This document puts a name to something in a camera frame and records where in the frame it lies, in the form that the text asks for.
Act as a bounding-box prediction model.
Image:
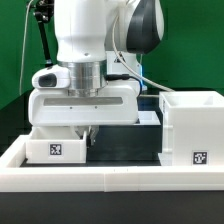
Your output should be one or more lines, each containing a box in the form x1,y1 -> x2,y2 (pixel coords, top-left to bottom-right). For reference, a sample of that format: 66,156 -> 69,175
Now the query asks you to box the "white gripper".
28,81 -> 139,146

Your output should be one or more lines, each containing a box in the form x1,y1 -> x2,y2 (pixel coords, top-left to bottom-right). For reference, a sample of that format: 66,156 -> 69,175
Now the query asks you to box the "white front drawer box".
25,127 -> 87,164

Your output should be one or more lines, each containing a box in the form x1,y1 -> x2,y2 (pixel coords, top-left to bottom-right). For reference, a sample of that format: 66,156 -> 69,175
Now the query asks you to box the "white drawer cabinet frame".
158,91 -> 224,166

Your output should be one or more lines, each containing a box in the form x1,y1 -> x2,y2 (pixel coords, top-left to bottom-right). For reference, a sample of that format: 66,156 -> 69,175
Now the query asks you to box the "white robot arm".
28,0 -> 164,132

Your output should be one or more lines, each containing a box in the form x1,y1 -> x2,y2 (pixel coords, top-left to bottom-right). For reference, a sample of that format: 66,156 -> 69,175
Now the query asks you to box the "white marker tag sheet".
138,111 -> 160,125

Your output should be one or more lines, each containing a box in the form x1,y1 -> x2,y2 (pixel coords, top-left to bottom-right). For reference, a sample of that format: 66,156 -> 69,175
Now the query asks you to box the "white workspace border frame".
0,135 -> 224,192

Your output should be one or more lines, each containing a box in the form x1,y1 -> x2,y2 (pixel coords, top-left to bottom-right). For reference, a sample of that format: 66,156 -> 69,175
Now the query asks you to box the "black camera stand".
27,0 -> 54,67

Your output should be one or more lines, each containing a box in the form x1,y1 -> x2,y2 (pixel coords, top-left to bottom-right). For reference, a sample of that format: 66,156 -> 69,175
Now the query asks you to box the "white cable on left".
18,0 -> 36,96

